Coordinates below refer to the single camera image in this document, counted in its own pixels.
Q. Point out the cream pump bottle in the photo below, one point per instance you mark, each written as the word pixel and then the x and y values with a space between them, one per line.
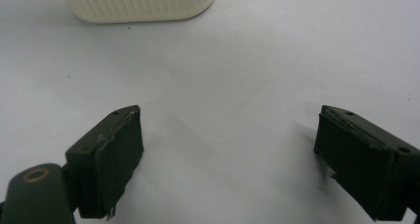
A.
pixel 138 2

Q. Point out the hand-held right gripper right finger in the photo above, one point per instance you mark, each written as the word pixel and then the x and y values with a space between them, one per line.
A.
pixel 360 164

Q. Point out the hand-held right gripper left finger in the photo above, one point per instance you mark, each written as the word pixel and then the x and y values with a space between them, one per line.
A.
pixel 112 158

